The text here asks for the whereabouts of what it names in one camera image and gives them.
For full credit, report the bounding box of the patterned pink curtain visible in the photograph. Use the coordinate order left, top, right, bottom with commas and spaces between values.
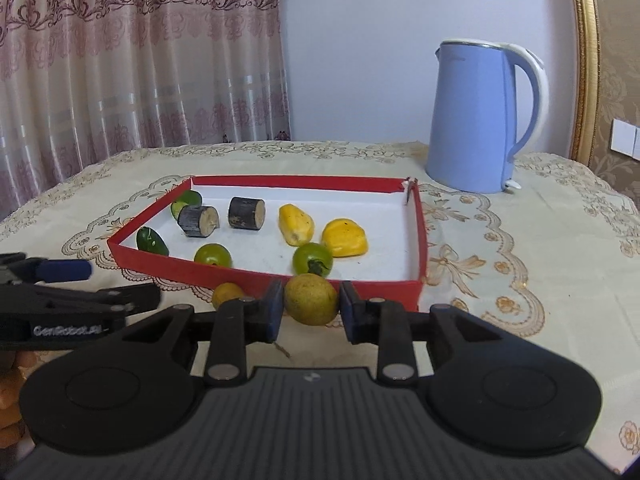
0, 0, 292, 221

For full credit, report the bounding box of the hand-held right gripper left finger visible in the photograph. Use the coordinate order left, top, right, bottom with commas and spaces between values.
117, 281, 284, 387

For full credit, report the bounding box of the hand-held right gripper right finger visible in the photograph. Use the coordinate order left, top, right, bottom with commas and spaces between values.
340, 284, 506, 386

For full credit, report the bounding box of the small orange round fruit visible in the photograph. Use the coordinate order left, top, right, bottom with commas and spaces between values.
211, 282, 247, 311

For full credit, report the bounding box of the long yellow fruit piece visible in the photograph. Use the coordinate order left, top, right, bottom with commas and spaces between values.
278, 203, 316, 247

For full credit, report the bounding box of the gold picture frame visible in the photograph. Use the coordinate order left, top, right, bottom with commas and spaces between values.
567, 0, 601, 166

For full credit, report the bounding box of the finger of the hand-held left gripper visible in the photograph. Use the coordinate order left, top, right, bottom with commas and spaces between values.
0, 252, 92, 286
0, 282, 162, 318

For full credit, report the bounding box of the rounded yellow fruit piece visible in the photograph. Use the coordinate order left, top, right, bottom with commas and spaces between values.
321, 218, 370, 259

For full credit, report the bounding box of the green tomato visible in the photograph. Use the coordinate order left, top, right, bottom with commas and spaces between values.
193, 243, 233, 268
292, 242, 335, 277

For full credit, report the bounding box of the white wall switch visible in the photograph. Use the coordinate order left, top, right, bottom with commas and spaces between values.
611, 119, 640, 160

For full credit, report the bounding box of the green cucumber piece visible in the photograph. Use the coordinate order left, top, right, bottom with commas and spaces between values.
170, 190, 204, 222
136, 226, 170, 256

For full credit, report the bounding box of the red shallow box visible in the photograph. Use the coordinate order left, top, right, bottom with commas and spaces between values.
106, 175, 428, 313

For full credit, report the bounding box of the yellow round fruit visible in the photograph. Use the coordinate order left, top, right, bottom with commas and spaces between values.
283, 273, 340, 327

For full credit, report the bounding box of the blue electric kettle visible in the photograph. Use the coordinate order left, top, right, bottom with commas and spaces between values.
425, 39, 550, 195

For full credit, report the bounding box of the dark sugar cane piece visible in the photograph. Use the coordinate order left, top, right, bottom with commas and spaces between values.
228, 197, 266, 232
177, 205, 221, 238

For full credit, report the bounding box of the person's left hand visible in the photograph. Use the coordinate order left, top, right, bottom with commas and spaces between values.
0, 351, 36, 450

